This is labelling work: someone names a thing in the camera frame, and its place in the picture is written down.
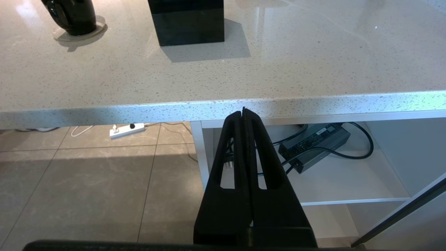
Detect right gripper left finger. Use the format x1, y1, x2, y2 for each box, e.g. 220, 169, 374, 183
193, 111, 252, 245

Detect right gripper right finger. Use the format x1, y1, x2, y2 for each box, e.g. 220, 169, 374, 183
243, 108, 317, 245

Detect black metal bar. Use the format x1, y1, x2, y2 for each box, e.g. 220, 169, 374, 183
350, 178, 446, 248

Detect white power strip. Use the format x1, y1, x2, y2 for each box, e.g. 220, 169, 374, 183
110, 123, 146, 139

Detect black tissue box white lid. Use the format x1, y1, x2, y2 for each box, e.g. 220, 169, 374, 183
148, 0, 225, 46

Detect round clear coaster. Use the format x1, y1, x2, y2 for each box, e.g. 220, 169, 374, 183
53, 16, 108, 42

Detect black cup white inside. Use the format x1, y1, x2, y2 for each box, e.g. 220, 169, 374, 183
40, 0, 97, 36

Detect black adapter cable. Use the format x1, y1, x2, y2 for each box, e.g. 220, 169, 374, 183
256, 122, 374, 175

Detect white thin cable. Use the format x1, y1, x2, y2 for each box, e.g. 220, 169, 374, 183
71, 125, 94, 137

